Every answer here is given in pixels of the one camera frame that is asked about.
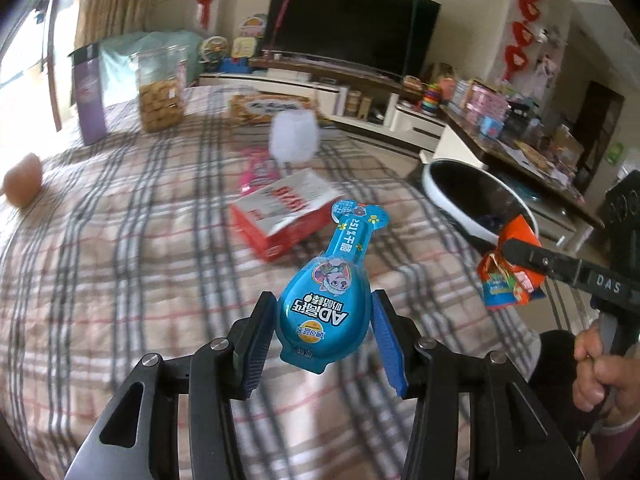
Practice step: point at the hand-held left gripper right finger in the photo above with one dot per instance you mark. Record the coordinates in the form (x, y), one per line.
(390, 345)

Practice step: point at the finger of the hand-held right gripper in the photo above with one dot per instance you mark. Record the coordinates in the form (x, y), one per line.
(560, 265)

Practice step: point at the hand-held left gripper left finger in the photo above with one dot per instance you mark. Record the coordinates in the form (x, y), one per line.
(257, 345)

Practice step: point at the orange snack wrapper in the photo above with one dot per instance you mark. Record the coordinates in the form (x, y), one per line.
(510, 285)

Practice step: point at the light blue snack packet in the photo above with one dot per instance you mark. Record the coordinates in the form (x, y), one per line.
(325, 310)

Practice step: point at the white trash bin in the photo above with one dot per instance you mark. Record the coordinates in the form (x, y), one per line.
(470, 195)

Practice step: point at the person's right forearm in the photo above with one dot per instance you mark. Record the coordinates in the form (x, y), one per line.
(620, 450)

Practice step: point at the person's right hand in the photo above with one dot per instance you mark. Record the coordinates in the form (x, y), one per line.
(620, 390)

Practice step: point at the cluttered wooden sideboard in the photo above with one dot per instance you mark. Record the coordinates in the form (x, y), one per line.
(530, 155)

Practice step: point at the red and white box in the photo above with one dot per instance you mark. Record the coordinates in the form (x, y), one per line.
(285, 210)

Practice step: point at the plaid tablecloth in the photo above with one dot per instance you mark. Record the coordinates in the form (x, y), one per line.
(125, 260)

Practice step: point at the pink snack packet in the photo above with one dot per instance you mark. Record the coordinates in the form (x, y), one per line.
(257, 172)

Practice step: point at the pink toy box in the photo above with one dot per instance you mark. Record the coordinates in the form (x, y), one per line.
(485, 102)

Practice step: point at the white television cabinet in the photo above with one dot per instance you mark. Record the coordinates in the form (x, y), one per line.
(415, 130)

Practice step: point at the white fluffy ball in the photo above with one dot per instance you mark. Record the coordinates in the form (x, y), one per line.
(294, 135)

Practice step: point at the orange and blue cracker box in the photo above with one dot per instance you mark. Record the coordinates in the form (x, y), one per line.
(260, 109)

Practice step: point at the clear jar of cookies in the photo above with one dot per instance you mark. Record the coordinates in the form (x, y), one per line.
(161, 100)

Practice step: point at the red apple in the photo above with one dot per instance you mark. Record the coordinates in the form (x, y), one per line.
(22, 180)

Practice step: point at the toy ferris wheel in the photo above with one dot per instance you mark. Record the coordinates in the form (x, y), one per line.
(214, 54)

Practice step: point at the purple drink bottle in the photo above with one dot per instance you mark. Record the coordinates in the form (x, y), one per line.
(90, 100)

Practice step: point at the cartoon house toy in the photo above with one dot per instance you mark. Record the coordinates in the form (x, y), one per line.
(249, 35)

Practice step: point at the black television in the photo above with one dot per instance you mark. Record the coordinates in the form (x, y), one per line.
(350, 20)

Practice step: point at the teal covered furniture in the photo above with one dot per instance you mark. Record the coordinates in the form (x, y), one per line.
(120, 50)

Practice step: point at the pink stick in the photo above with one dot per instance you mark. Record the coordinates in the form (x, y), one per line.
(281, 15)

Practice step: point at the beige curtain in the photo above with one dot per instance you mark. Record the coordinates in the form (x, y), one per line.
(112, 0)

